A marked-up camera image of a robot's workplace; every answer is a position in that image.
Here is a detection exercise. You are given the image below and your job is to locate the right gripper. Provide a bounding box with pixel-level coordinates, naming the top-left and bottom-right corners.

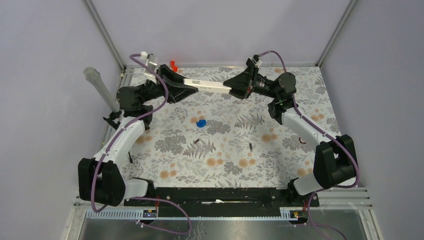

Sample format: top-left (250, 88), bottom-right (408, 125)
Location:
top-left (221, 62), bottom-right (280, 100)

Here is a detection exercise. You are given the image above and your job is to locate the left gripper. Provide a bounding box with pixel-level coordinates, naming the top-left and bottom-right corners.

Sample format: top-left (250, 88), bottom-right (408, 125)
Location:
top-left (137, 64), bottom-right (198, 104)

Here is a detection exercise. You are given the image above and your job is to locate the white remote control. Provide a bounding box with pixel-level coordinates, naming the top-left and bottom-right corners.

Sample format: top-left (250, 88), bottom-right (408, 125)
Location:
top-left (183, 78), bottom-right (232, 94)

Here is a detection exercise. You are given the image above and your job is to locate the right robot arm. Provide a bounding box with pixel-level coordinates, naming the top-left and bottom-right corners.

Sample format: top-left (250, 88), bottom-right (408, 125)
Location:
top-left (223, 59), bottom-right (360, 206)

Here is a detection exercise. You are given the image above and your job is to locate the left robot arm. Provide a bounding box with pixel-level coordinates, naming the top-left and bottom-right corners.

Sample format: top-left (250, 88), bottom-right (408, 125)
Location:
top-left (77, 64), bottom-right (199, 212)

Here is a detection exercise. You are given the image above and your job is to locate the red plastic piece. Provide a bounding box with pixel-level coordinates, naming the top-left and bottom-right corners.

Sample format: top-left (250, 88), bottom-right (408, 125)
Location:
top-left (169, 60), bottom-right (178, 72)

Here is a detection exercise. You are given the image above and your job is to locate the blue plastic piece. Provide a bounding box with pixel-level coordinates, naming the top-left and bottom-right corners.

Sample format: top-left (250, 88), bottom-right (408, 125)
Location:
top-left (196, 119), bottom-right (207, 128)

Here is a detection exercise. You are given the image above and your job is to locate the floral patterned table mat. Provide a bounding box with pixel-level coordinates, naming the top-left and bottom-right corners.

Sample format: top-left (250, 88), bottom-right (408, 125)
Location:
top-left (116, 66), bottom-right (336, 189)

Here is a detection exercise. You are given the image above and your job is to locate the microphone on black tripod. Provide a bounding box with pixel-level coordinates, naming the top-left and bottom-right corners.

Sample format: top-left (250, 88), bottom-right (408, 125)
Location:
top-left (83, 66), bottom-right (135, 164)

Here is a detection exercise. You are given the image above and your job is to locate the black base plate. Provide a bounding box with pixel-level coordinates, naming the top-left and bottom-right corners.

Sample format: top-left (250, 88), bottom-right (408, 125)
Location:
top-left (123, 187), bottom-right (320, 218)

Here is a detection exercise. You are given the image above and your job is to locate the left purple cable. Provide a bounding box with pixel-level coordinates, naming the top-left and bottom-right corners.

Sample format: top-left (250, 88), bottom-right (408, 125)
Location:
top-left (90, 53), bottom-right (170, 214)

